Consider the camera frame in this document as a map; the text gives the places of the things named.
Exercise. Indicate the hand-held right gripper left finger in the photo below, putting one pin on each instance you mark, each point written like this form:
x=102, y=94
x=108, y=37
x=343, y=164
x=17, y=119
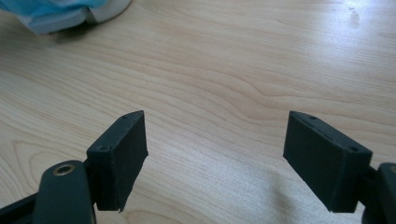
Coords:
x=120, y=161

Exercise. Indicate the white rice cooker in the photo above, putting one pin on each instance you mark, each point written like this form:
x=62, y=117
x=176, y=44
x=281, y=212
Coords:
x=109, y=11

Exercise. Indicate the translucent plastic trash bag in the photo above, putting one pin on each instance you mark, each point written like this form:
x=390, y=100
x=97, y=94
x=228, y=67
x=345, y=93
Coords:
x=46, y=5

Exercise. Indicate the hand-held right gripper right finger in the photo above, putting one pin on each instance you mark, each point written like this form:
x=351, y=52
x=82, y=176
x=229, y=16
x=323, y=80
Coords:
x=327, y=168

